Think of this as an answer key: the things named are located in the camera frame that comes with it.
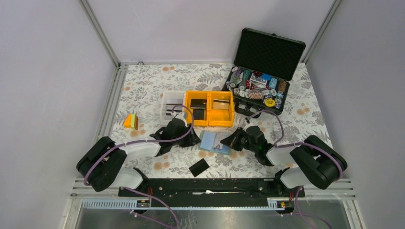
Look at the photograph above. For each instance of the card in yellow bin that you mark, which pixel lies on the card in yellow bin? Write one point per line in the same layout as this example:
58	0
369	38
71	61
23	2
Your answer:
220	104

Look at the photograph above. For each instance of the white storage bin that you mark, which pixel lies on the white storage bin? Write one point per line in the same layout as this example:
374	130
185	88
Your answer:
164	119

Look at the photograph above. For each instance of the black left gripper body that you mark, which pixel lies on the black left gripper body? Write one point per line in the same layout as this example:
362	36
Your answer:
183	142

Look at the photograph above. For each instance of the floral table mat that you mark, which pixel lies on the floral table mat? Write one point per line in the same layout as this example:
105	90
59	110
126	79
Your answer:
141	94

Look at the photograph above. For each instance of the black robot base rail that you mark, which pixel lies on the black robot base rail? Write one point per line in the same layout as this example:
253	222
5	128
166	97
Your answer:
214	192

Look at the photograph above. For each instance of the black credit card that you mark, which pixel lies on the black credit card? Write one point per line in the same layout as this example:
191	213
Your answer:
199	167

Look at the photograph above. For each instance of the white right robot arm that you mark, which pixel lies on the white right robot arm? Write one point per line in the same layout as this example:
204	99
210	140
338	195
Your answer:
316	162

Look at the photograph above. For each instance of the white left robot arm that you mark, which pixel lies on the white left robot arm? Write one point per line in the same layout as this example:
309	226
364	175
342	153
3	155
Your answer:
102	166

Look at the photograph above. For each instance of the dark card in bin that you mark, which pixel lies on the dark card in bin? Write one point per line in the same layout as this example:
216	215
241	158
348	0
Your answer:
198	107

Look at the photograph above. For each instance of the black poker chip case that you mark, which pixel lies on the black poker chip case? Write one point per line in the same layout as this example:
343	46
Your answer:
264	62

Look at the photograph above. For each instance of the yellow double storage bin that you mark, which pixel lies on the yellow double storage bin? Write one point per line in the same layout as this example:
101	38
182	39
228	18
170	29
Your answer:
214	117

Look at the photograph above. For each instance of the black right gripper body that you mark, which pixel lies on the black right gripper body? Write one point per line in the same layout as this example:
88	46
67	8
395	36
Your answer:
247	145

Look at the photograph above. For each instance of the orange poker chip stack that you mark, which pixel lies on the orange poker chip stack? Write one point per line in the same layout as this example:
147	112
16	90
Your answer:
256	95

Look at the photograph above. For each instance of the yellow big blind chip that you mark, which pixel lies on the yellow big blind chip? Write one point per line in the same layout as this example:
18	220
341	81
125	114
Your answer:
269	102

